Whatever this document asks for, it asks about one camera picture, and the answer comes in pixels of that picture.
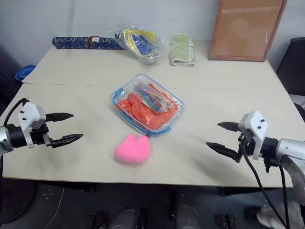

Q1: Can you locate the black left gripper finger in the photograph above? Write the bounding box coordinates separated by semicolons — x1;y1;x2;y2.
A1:
49;133;84;149
45;112;74;123

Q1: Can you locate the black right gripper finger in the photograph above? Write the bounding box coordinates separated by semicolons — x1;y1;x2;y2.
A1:
205;142;242;161
217;121;240;133

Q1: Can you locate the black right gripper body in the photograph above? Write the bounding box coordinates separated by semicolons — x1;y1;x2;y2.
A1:
234;130;257;164

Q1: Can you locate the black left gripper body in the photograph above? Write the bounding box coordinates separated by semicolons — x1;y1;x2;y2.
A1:
29;123;53;150

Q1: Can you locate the clear pouch with orange items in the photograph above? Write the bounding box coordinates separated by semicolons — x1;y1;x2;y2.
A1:
110;73;186;139

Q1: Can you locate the small bag of colourful strips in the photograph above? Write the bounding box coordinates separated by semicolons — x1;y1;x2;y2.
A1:
134;82;177;114

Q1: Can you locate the orange-red cloth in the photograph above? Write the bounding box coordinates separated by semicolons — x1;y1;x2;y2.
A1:
114;83;178;132

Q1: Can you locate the clear crinkled plastic bag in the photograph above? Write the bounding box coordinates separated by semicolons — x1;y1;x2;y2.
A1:
114;22;176;65

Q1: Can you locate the blue plastic bowl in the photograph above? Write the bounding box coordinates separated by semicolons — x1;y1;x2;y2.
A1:
15;64;37;83

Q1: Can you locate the pink fluffy plush pouch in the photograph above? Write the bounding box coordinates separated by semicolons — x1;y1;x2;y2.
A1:
114;134;151;164

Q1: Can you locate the black round base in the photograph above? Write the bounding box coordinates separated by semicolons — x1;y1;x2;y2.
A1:
0;178;38;225

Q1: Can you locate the dark rounded shape under table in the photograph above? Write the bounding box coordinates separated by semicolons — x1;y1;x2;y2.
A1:
169;192;200;229

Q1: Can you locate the blue patterned scroll tube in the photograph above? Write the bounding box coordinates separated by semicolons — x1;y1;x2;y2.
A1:
52;35;126;51

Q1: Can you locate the white crumpled cloth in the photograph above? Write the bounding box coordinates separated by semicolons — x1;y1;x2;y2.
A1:
256;202;301;229

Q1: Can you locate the black chair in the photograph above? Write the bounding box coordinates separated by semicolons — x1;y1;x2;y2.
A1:
276;37;305;96

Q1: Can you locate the green folded towel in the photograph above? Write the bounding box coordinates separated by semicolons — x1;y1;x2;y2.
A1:
169;32;197;67

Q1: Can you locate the grey rounded shape under table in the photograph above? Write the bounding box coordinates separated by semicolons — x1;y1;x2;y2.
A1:
110;204;146;229

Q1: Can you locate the wood-framed cork board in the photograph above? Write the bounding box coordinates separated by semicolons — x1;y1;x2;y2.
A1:
208;0;289;63

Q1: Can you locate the yellow and blue cloth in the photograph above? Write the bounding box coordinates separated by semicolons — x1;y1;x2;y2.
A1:
122;28;158;56

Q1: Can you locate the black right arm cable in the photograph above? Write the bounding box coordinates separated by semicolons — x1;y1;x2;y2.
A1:
239;135;293;229

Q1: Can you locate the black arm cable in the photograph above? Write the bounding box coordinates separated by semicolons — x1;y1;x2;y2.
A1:
2;98;28;127
239;135;293;229

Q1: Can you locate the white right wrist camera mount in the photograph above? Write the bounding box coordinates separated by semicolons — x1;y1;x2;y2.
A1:
238;110;269;161

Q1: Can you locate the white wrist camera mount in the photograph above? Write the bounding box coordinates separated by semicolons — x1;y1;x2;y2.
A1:
238;110;269;161
18;102;47;146

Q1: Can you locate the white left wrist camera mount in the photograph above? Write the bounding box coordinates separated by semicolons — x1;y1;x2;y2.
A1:
18;102;47;146

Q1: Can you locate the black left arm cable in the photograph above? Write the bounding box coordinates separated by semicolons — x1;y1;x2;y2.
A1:
2;98;28;127

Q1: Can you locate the brown cord with white tag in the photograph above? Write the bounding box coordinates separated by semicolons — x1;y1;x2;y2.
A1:
86;35;101;47

